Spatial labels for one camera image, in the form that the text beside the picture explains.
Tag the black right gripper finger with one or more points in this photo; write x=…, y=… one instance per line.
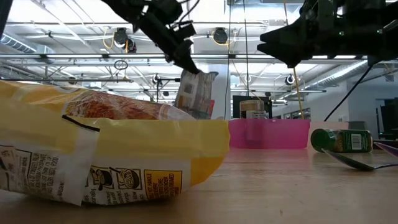
x=289, y=53
x=292, y=32

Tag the yellow creamy chicken ramen packet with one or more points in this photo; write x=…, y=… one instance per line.
x=124, y=140

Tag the iridescent purple spoon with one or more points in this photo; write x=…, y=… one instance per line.
x=351, y=162

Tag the gold lid jar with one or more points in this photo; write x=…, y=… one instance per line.
x=252, y=107

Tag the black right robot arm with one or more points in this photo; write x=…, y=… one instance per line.
x=373, y=40

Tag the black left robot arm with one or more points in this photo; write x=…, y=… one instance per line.
x=124, y=7

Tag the pink plastic bin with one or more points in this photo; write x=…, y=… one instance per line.
x=280, y=133

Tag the green spice bottle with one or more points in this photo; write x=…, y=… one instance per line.
x=339, y=140

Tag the round ceiling fixture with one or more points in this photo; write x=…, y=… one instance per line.
x=289, y=80

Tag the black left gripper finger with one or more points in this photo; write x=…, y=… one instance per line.
x=188, y=59

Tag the yellow red blue ramen packet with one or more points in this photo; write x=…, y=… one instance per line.
x=196, y=93

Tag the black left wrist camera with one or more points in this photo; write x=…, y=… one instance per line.
x=166, y=9

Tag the black background cabinet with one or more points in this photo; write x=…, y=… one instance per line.
x=388, y=118

